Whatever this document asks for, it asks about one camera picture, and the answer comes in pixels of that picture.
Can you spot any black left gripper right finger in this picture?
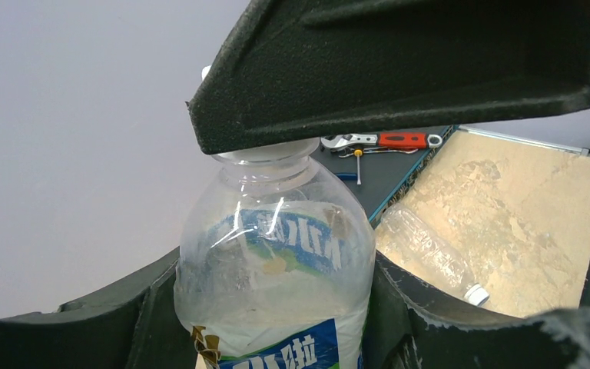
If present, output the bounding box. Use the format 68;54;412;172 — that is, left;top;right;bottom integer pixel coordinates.
363;254;590;368

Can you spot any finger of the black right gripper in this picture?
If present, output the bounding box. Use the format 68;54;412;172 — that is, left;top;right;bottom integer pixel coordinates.
187;1;590;155

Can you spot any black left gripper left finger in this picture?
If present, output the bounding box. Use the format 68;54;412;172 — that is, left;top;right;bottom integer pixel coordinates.
0;249;197;368

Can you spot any green label water bottle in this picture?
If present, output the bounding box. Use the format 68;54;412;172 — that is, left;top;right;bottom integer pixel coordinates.
174;138;376;368

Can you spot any clear bottle blue cap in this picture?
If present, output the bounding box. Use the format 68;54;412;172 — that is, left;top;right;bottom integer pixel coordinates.
376;204;490;307

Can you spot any red adjustable wrench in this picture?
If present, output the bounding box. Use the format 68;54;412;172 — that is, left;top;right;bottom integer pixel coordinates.
320;132;443;151

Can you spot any dark network switch box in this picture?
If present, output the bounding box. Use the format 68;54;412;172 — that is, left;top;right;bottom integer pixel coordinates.
312;125;458;228

